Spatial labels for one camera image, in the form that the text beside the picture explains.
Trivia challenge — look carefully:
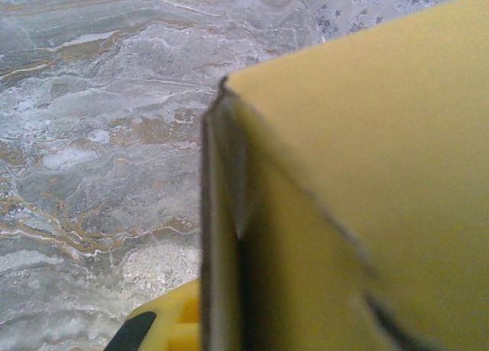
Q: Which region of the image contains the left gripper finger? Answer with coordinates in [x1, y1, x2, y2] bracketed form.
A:
[108, 280, 203, 351]

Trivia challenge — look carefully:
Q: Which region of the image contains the yellow paper box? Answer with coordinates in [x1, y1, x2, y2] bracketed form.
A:
[200, 0, 489, 351]

